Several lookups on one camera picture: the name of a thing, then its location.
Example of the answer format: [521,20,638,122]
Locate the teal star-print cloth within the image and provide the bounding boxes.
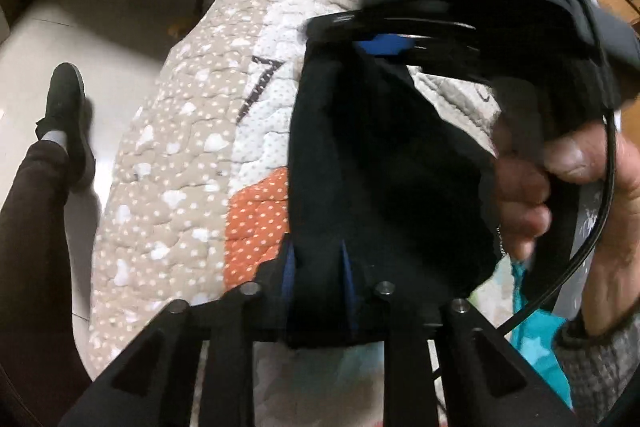
[507,254,573,410]

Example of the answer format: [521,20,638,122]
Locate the person's leg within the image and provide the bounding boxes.
[0,138,96,427]

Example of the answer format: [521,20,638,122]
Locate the dotted patchwork quilt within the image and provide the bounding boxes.
[87,0,506,427]

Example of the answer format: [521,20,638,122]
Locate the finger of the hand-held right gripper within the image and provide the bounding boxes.
[306,7,478,40]
[357,34,501,85]

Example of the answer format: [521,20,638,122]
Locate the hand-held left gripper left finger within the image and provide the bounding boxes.
[59,234,299,427]

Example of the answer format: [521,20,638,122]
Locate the black cable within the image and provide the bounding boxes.
[430,0,620,388]

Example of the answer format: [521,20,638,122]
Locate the person's right forearm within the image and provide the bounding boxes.
[552,302,640,415]

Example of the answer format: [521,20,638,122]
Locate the black pants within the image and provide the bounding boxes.
[286,38,507,350]

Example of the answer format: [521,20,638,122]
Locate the person's black shoe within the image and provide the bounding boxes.
[35,62,97,190]

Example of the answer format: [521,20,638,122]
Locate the person's right hand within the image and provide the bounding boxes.
[492,119,640,338]

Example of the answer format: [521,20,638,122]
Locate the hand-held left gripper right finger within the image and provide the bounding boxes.
[338,241,581,427]

